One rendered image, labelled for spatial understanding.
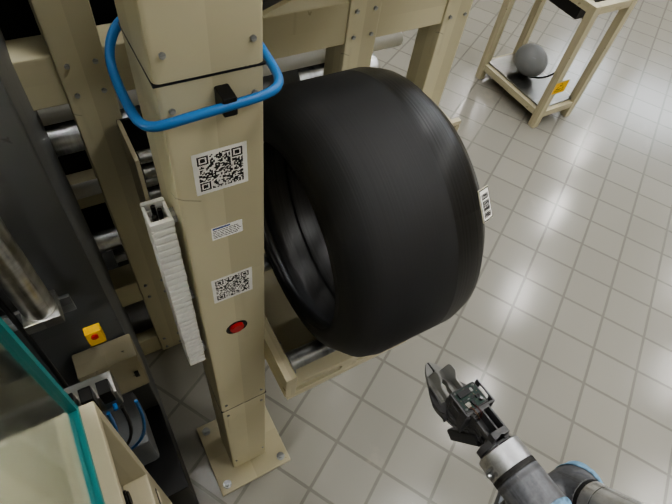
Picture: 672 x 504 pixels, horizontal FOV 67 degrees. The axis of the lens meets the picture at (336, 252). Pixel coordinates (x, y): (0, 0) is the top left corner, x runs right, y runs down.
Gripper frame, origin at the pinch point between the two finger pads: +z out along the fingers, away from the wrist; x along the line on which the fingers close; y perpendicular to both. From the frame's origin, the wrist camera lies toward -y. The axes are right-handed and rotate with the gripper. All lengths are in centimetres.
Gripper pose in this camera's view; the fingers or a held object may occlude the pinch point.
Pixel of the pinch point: (430, 369)
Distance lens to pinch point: 113.1
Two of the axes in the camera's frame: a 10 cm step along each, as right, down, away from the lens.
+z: -4.9, -6.6, 5.7
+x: -8.7, 3.4, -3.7
